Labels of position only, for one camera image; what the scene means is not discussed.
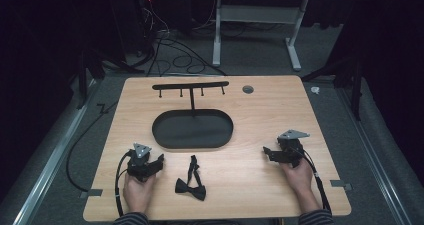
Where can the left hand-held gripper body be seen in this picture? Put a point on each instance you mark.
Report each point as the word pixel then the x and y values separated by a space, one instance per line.
pixel 138 160

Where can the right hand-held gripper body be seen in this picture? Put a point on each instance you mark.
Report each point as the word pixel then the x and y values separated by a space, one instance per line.
pixel 290 146

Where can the black bow tie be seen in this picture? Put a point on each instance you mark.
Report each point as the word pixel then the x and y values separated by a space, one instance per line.
pixel 191 185

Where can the black hook rack with tray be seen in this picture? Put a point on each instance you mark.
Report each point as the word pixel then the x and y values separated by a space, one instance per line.
pixel 192 128

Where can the person's left hand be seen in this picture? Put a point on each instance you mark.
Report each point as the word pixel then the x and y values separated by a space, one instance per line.
pixel 138 193

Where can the person's right hand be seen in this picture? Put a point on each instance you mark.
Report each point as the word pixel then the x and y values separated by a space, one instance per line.
pixel 300 180

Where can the person's left striped sleeve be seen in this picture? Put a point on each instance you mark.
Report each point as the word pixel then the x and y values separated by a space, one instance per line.
pixel 131 219

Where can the person's striped sleeve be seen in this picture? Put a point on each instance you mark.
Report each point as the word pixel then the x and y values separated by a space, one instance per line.
pixel 315 217
pixel 131 219

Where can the grey tape strip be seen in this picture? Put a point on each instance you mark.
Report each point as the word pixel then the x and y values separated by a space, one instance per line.
pixel 91 193
pixel 340 184

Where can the small white floor object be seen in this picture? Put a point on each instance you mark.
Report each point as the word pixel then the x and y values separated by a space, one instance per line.
pixel 315 90

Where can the grey round table grommet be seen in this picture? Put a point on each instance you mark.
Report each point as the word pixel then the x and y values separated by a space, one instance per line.
pixel 248 89

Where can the person's right striped sleeve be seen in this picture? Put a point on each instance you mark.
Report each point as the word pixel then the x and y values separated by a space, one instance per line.
pixel 315 217

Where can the black tripod stand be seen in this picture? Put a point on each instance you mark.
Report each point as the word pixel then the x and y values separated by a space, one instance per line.
pixel 356 85
pixel 83 71

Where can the aluminium floor rail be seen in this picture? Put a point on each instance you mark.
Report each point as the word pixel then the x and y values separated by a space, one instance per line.
pixel 373 151
pixel 50 161

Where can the white metal desk frame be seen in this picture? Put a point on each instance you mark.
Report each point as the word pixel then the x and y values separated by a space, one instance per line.
pixel 256 14

